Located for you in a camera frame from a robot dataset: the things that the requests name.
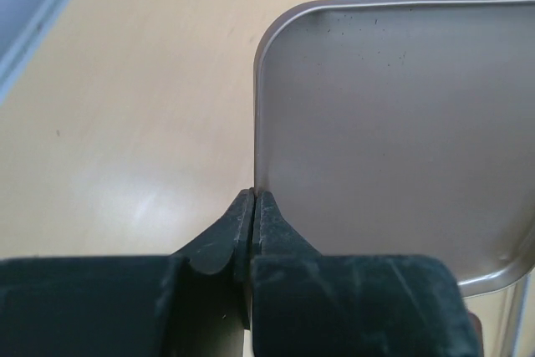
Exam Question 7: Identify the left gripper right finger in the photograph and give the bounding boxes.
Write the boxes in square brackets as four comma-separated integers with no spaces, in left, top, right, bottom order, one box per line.
[250,191,481,356]

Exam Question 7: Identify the square tin lid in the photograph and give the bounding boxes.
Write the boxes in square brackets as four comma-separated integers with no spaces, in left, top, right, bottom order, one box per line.
[254,0,534,297]

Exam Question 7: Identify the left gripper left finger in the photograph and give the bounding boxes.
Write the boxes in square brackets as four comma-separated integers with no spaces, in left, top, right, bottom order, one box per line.
[1,190,255,356]

